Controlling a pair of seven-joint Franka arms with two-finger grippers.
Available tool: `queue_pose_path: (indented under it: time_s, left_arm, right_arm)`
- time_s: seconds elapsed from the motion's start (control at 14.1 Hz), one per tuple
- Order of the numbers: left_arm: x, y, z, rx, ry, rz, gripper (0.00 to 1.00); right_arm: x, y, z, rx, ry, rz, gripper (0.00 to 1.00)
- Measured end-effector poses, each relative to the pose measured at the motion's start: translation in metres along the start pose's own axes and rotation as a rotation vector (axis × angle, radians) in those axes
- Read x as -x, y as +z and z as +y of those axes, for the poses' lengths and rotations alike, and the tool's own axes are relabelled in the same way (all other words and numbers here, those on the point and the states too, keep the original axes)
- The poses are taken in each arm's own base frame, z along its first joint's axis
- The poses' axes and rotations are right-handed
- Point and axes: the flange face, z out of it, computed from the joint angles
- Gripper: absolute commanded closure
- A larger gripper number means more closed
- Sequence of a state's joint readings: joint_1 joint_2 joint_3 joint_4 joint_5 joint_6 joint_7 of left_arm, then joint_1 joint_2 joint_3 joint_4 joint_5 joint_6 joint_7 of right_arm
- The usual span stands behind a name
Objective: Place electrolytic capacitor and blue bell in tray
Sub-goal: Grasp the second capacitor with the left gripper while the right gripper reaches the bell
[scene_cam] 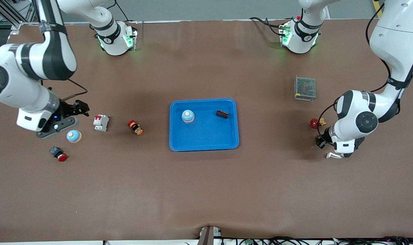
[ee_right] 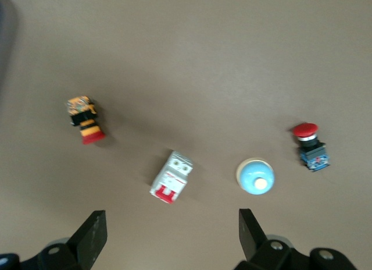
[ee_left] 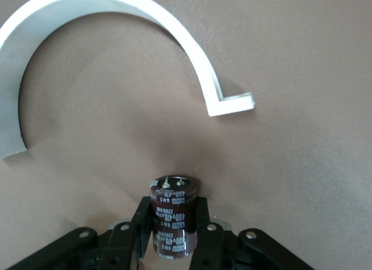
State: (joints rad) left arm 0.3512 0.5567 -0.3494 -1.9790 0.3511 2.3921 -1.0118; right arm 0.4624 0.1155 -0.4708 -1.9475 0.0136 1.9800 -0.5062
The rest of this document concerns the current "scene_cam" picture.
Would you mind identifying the light blue bell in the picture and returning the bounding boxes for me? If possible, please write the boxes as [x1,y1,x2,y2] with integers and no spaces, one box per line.
[181,109,195,124]
[66,130,82,143]

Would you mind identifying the blue plastic tray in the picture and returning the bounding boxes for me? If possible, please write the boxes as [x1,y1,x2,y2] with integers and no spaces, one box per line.
[169,98,240,152]

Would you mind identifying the white red circuit breaker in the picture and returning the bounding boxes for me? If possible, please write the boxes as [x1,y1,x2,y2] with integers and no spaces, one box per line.
[93,114,109,132]

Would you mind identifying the red push button black base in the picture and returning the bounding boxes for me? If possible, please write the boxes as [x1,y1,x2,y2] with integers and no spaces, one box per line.
[49,146,68,162]

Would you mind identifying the metal mesh power supply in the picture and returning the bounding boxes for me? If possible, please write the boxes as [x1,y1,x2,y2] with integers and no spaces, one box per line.
[294,76,317,102]

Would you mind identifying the orange black emergency stop button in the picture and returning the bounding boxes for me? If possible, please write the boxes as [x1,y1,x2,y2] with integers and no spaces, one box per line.
[127,120,143,136]

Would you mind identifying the brown table mat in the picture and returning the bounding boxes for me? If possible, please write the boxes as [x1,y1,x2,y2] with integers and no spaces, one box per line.
[0,19,413,243]

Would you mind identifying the red valve handle yellow fitting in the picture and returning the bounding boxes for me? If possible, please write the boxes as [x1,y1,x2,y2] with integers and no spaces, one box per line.
[309,117,327,130]

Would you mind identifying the aluminium frame profile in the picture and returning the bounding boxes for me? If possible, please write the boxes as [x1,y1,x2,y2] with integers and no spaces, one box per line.
[0,0,37,34]

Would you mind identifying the black arm base cables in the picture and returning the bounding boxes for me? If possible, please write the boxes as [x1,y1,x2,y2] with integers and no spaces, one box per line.
[249,16,286,36]

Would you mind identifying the grey metal bracket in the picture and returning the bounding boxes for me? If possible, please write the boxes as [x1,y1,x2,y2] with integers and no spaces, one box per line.
[197,226,223,245]

